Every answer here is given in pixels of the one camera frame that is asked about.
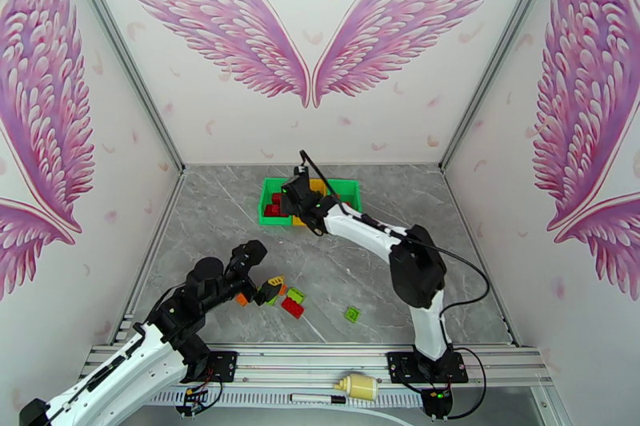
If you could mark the red long lego brick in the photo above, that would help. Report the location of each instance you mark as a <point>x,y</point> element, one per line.
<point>292,308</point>

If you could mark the red studded lego brick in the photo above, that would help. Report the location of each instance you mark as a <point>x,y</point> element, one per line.
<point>271,211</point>

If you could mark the yellow plastic bin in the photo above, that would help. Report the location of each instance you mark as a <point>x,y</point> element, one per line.
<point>320,186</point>

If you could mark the lime green long lego brick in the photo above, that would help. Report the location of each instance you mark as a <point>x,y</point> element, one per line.
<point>296,295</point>

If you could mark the black white marker pen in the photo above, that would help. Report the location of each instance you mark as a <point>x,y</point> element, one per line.
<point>315,398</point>

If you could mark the green plastic bin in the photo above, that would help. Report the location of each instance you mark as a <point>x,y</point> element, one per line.
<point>352,188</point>
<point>265,221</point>

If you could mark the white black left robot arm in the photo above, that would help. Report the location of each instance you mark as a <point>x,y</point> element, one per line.
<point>115,374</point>

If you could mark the black controller box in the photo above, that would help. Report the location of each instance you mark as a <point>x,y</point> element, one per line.
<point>436,404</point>

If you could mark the cream plastic bottle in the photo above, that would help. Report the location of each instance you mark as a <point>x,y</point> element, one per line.
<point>362,387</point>

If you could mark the aluminium mounting rail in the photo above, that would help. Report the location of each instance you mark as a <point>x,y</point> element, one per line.
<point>310,364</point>

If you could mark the aluminium frame post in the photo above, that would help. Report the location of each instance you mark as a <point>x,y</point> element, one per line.
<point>498,55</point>
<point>123,55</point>

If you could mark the aluminium floor strip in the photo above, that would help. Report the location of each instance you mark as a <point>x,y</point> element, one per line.
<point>150,265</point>
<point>461,210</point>

